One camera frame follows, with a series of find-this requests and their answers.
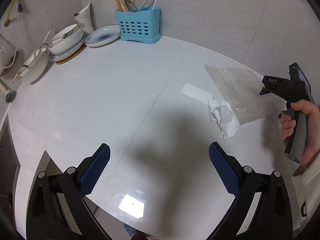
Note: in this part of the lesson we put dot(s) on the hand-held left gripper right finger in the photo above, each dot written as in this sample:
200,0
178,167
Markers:
222,170

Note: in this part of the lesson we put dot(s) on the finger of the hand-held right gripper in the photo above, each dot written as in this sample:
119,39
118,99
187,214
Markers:
265,90

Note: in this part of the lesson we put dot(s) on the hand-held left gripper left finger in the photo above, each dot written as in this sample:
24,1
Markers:
96,170

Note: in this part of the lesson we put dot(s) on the clear bubble wrap sheet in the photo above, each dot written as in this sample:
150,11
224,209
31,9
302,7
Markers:
240,90

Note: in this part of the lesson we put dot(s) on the white tissue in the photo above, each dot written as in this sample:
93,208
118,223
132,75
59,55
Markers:
225,118

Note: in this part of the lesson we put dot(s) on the person's right forearm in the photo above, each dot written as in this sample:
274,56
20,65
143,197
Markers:
310,187

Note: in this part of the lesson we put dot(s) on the person's right hand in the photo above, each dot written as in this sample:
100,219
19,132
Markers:
313,130

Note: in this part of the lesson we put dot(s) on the grey cabinet door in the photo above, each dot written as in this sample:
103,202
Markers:
8,160

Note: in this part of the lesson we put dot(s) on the black head dish brush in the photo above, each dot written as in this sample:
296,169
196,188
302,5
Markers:
9,96

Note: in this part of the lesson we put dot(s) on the round wooden coaster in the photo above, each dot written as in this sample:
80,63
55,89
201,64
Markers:
72,56

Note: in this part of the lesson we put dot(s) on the blue rimmed saucer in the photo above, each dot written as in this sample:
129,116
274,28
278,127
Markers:
58,57

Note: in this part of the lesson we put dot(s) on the blue patterned plate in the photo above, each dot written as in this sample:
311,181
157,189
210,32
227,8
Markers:
102,36

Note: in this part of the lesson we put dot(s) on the small white bowl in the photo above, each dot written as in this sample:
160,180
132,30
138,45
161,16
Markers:
66,31

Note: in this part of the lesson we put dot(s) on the blue plastic utensil holder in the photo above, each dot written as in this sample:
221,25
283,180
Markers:
138,25

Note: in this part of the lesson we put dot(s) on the white tapered vase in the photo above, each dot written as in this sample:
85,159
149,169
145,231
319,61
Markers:
86,17

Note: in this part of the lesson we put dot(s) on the metal spoon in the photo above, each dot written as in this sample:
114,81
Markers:
130,5

